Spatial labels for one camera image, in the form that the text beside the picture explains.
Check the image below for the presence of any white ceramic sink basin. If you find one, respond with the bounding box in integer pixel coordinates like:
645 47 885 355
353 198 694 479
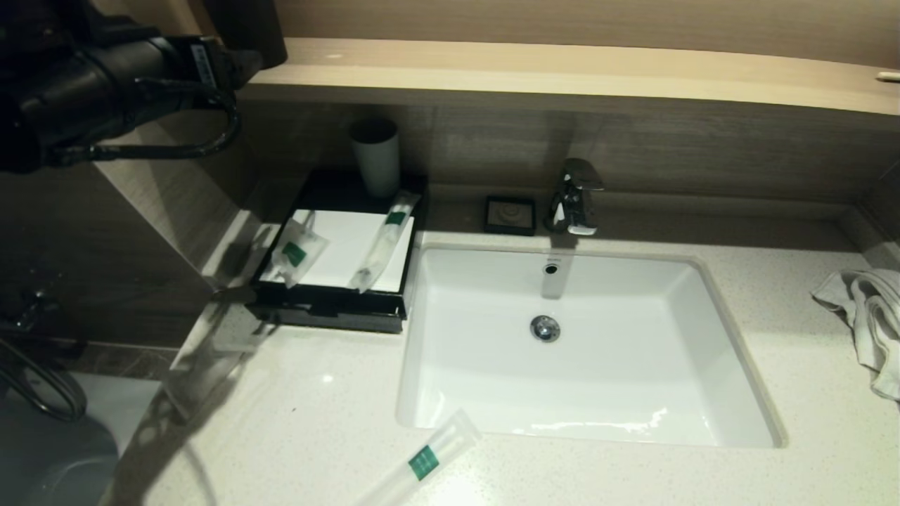
396 244 785 448

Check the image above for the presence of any black cup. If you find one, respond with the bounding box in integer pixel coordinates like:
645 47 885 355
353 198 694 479
204 0 288 70

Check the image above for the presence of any black square soap dish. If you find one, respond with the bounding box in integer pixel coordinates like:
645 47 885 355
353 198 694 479
483 195 536 236

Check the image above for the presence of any clear crumpled plastic packet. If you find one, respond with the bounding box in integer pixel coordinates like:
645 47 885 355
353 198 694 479
165 336 247 421

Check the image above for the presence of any white glossy tray surface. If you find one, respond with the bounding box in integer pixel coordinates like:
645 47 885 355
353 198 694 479
260 209 416 293

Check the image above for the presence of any chrome faucet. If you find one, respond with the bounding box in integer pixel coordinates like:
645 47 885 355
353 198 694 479
545 159 604 236

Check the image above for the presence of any crumpled white towel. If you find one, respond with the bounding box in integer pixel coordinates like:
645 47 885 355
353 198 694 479
811 269 900 401

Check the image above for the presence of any long green-label toothbrush packet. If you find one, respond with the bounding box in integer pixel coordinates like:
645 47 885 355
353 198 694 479
349 190 421 293
355 408 482 506

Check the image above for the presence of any black looped hose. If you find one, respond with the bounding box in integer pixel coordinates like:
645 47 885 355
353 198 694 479
0 337 90 423

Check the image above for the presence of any small green-label sachet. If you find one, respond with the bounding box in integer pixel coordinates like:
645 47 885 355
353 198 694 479
271 212 330 289

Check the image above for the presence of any black amenity tray box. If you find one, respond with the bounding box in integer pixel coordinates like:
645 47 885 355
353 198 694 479
247 169 428 334

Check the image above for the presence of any pale grey cup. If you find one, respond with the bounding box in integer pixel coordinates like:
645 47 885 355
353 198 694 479
349 118 401 200

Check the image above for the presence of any light wooden shelf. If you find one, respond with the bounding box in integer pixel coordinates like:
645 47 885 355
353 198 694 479
239 37 900 117

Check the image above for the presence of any grey round bin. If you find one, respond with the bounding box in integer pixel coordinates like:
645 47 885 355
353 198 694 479
0 411 119 506

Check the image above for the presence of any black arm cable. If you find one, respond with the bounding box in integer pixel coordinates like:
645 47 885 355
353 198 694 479
42 77 244 161

